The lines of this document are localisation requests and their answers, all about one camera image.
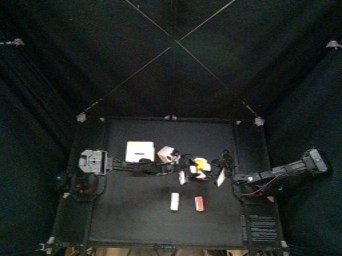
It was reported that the yellow toy squash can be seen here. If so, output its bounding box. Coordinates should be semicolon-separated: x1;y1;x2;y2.
193;157;212;181

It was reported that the white square box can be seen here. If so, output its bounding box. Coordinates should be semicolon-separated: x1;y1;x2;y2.
124;140;156;163

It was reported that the white pink toy cube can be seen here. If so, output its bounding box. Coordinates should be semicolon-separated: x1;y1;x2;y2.
156;145;180;164

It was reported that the white rectangular block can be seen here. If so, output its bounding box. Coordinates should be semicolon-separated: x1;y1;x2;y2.
169;192;180;212

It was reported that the red rectangular block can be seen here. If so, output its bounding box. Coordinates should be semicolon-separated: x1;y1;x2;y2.
193;195;205;213

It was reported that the white printed label plate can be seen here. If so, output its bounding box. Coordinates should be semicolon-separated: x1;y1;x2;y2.
247;213;279;244

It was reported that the thin diagonal brace string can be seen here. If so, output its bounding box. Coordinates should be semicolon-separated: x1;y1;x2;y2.
124;0;259;118
81;0;237;114

